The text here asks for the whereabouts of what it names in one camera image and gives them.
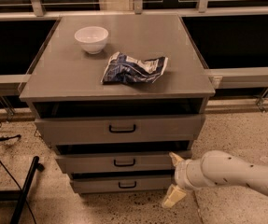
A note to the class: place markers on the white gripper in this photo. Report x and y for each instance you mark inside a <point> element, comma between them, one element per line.
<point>181,174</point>

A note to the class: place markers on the grey drawer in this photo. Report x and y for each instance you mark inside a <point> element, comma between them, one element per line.
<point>114,162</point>
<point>121,183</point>
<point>106,130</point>

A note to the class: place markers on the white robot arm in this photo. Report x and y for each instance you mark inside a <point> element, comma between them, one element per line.
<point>214,169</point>

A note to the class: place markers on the grey bottom drawer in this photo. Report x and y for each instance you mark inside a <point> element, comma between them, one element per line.
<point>121,183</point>

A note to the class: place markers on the grey top drawer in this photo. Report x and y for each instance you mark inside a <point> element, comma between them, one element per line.
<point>106,130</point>

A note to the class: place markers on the grey drawer cabinet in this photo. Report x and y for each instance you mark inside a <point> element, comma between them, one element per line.
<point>66,82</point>

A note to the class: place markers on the crumpled blue chip bag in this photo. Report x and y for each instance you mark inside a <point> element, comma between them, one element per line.
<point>124,69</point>

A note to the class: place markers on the black metal stand leg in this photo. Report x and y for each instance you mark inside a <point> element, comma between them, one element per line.
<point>20,196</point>

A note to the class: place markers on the white ceramic bowl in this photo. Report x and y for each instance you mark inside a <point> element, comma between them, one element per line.
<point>92,39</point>

